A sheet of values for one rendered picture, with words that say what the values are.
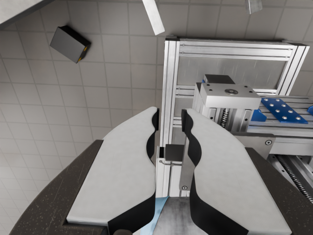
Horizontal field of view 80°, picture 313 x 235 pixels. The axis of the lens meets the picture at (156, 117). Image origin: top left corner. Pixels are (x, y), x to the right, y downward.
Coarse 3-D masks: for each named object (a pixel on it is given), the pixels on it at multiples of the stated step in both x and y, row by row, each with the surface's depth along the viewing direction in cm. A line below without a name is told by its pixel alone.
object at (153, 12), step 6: (144, 0) 50; (150, 0) 50; (150, 6) 51; (156, 6) 52; (150, 12) 52; (156, 12) 52; (150, 18) 53; (156, 18) 53; (156, 24) 53; (162, 24) 53; (156, 30) 54; (162, 30) 54
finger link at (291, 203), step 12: (252, 156) 8; (264, 168) 8; (264, 180) 7; (276, 180) 7; (276, 192) 7; (288, 192) 7; (300, 192) 7; (288, 204) 6; (300, 204) 6; (312, 204) 6; (288, 216) 6; (300, 216) 6; (312, 216) 6; (300, 228) 6; (312, 228) 6
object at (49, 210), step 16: (96, 144) 9; (80, 160) 8; (64, 176) 7; (80, 176) 7; (48, 192) 6; (64, 192) 6; (32, 208) 6; (48, 208) 6; (64, 208) 6; (16, 224) 5; (32, 224) 5; (48, 224) 5; (64, 224) 6; (80, 224) 6
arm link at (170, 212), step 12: (156, 204) 39; (168, 204) 38; (180, 204) 38; (156, 216) 36; (168, 216) 36; (180, 216) 36; (144, 228) 36; (156, 228) 35; (168, 228) 35; (180, 228) 35; (192, 228) 35
